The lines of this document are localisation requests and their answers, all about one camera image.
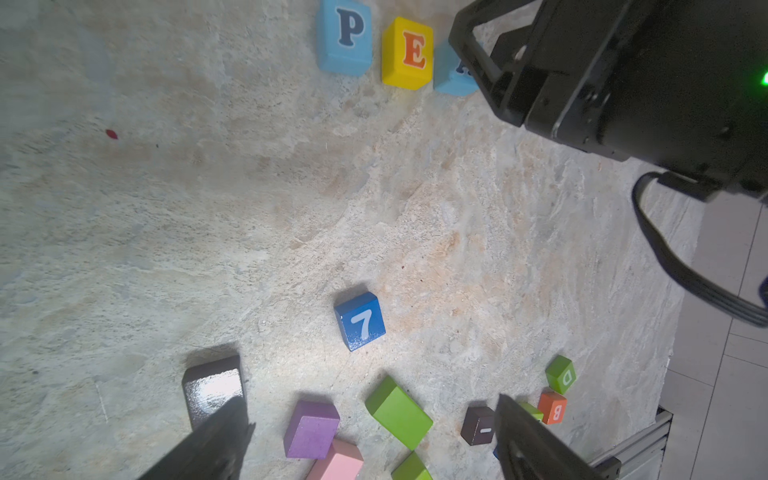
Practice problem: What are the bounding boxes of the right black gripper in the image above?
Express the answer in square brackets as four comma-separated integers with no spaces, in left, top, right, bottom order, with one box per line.
[449,1,767,201]

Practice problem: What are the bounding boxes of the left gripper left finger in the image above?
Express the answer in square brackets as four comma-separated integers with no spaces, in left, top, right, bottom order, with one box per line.
[140,396,255,480]

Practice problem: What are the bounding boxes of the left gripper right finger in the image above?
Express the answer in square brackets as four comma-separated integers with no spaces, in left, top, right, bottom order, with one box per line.
[494,394,601,480]

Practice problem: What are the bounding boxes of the light blue A block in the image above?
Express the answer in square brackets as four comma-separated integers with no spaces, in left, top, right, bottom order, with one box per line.
[433,41,478,97]

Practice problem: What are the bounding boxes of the yellow E block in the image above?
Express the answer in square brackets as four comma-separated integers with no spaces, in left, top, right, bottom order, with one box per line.
[381,17,434,91]

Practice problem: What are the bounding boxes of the light blue P block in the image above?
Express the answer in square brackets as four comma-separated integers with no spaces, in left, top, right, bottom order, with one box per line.
[316,0,373,77]

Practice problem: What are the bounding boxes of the green N block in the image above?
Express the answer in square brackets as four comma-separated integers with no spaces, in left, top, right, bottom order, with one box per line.
[518,401,544,422]

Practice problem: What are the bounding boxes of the orange 8 block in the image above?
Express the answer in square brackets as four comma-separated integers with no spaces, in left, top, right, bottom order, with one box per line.
[538,391,568,425]

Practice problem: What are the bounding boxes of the dark minus block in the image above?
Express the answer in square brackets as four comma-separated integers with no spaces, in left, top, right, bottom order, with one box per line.
[461,406,495,446]

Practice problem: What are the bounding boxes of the black O block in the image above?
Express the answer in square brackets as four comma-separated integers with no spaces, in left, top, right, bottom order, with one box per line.
[182,355,245,430]

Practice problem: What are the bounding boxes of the green D block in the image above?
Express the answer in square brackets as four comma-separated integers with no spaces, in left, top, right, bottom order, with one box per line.
[545,355,577,395]

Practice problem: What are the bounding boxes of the purple plain block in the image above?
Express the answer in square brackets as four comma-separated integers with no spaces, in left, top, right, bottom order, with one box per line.
[283,400,340,460]

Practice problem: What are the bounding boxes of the pink long block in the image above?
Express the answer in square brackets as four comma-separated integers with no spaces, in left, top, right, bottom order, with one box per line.
[306,439,364,480]

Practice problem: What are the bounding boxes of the long green block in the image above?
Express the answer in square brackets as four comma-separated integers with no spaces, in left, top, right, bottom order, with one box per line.
[365,376,434,450]

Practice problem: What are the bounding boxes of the blue 7 block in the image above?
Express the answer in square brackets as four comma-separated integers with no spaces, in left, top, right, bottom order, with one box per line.
[334,292,386,352]

